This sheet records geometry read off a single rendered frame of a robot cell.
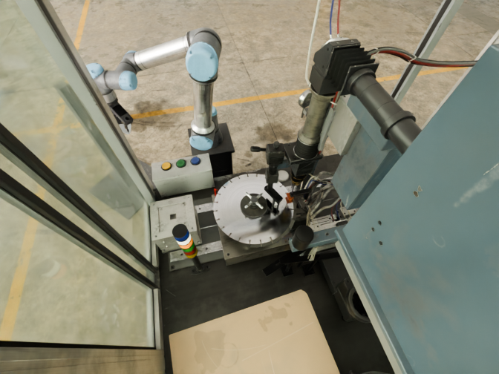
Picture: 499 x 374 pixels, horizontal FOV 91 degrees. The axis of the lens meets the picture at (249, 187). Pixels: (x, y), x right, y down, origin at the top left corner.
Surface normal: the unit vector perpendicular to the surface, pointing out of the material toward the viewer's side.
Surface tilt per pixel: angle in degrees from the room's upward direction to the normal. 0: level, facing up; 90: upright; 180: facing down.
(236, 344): 0
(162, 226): 0
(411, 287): 90
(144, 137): 0
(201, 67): 83
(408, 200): 90
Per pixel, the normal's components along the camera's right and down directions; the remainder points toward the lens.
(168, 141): 0.01, -0.55
